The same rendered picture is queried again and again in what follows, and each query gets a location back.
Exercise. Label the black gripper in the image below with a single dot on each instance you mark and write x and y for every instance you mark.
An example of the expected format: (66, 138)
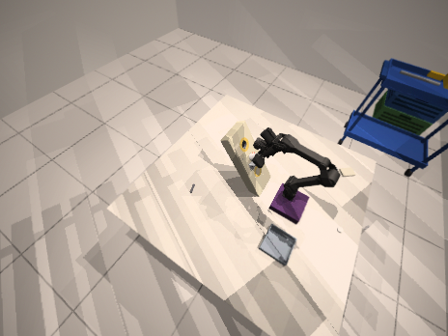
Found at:
(259, 160)

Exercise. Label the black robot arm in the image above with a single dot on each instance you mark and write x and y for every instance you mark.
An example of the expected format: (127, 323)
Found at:
(289, 144)

